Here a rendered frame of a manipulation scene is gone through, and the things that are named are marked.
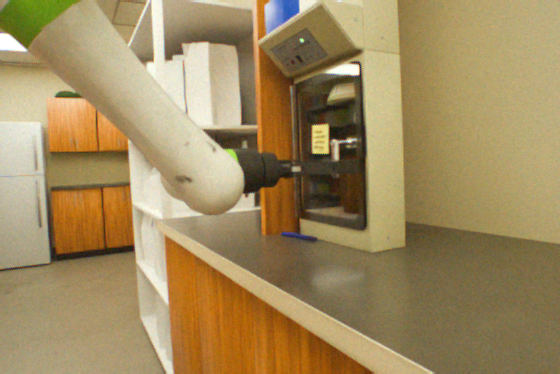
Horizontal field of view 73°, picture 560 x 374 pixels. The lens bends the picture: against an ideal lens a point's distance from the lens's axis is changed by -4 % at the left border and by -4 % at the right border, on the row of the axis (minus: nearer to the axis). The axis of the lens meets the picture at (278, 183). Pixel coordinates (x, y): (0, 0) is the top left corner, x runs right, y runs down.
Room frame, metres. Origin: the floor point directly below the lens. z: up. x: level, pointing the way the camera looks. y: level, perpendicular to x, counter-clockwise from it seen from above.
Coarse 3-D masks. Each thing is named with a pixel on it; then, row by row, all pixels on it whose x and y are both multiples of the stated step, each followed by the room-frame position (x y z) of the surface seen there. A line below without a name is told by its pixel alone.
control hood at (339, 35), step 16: (320, 0) 0.84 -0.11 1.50; (304, 16) 0.91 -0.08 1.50; (320, 16) 0.88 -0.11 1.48; (336, 16) 0.86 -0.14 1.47; (352, 16) 0.88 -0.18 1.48; (272, 32) 1.04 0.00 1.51; (288, 32) 0.99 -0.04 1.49; (320, 32) 0.92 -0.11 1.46; (336, 32) 0.88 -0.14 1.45; (352, 32) 0.88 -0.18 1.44; (272, 48) 1.09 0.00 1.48; (336, 48) 0.92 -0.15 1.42; (352, 48) 0.89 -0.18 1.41; (320, 64) 1.02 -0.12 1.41
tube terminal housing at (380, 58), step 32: (352, 0) 0.92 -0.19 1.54; (384, 0) 0.93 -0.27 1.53; (384, 32) 0.92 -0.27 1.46; (384, 64) 0.92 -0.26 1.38; (384, 96) 0.92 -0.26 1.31; (384, 128) 0.92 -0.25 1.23; (384, 160) 0.92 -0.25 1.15; (384, 192) 0.92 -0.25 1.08; (320, 224) 1.08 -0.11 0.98; (384, 224) 0.91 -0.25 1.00
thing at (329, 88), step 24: (336, 72) 0.97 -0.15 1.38; (360, 72) 0.90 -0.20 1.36; (312, 96) 1.07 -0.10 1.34; (336, 96) 0.97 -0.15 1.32; (360, 96) 0.90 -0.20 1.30; (312, 120) 1.07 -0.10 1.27; (336, 120) 0.98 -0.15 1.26; (360, 120) 0.90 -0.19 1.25; (360, 144) 0.90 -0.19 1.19; (360, 168) 0.90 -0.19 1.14; (312, 192) 1.09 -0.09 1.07; (336, 192) 0.99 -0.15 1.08; (360, 192) 0.90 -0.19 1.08; (312, 216) 1.09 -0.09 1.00; (336, 216) 0.99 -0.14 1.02; (360, 216) 0.91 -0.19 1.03
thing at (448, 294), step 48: (192, 240) 1.15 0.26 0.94; (240, 240) 1.12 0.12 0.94; (288, 240) 1.09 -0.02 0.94; (432, 240) 1.00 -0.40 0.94; (480, 240) 0.97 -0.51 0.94; (528, 240) 0.94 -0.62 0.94; (288, 288) 0.67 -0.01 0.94; (336, 288) 0.65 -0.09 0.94; (384, 288) 0.64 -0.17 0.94; (432, 288) 0.63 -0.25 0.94; (480, 288) 0.61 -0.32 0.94; (528, 288) 0.60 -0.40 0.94; (336, 336) 0.52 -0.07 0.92; (384, 336) 0.46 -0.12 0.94; (432, 336) 0.45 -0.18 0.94; (480, 336) 0.45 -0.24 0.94; (528, 336) 0.44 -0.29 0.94
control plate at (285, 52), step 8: (304, 32) 0.95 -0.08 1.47; (288, 40) 1.02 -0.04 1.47; (296, 40) 1.00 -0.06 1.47; (304, 40) 0.98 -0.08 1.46; (312, 40) 0.96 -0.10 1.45; (280, 48) 1.07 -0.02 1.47; (288, 48) 1.04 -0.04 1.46; (296, 48) 1.02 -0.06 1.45; (304, 48) 1.00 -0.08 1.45; (312, 48) 0.98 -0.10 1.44; (320, 48) 0.96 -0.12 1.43; (280, 56) 1.10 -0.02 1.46; (288, 56) 1.07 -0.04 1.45; (312, 56) 1.01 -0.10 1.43; (320, 56) 0.98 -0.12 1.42; (296, 64) 1.08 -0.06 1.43; (304, 64) 1.05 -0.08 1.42
